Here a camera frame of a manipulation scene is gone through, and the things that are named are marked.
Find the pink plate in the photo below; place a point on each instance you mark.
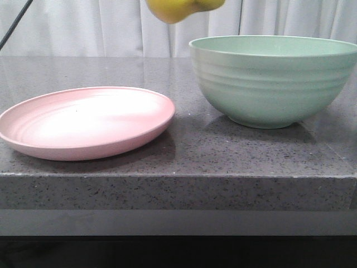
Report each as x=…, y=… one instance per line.
x=86, y=123

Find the yellow banana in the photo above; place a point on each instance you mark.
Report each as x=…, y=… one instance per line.
x=174, y=11

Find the green bowl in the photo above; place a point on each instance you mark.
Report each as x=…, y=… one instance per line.
x=271, y=81

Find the white curtain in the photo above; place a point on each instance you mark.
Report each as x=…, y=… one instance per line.
x=129, y=29

